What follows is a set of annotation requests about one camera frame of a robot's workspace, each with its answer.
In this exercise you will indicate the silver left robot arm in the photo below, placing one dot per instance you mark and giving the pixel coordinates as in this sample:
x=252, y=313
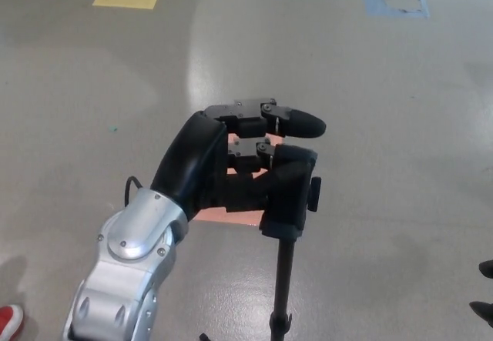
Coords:
x=127, y=264

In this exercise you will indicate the black phone stand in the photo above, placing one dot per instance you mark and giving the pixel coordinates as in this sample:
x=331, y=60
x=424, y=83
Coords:
x=286, y=264

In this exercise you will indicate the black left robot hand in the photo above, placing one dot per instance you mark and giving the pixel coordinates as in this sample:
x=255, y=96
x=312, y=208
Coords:
x=188, y=164

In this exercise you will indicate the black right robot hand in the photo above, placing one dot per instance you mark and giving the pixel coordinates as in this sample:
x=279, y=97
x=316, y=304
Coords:
x=486, y=310

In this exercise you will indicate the small green floor scrap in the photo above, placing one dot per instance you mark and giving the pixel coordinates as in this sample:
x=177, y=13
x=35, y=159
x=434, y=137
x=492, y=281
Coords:
x=112, y=128

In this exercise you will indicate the red shoe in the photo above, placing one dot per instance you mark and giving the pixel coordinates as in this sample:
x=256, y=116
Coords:
x=9, y=319

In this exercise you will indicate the orange floor sheet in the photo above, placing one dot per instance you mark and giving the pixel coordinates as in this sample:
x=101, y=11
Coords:
x=231, y=218

